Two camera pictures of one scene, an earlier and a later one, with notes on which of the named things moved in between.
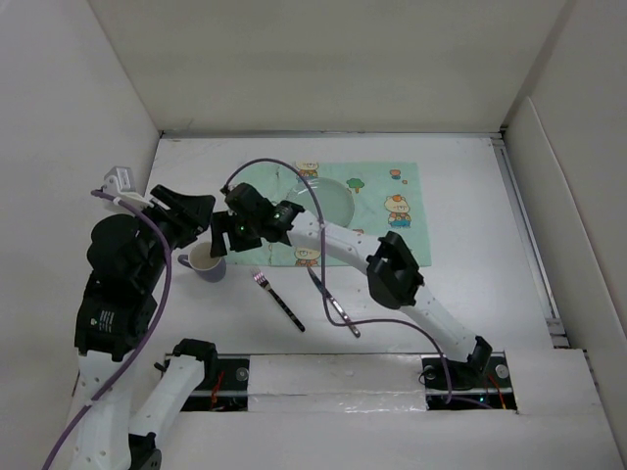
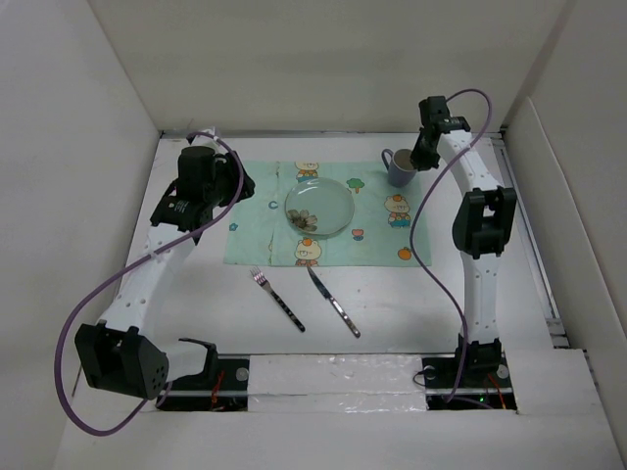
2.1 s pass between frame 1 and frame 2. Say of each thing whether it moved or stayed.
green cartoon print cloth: stayed
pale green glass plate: stayed
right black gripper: moved
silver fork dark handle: stayed
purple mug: moved
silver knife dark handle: stayed
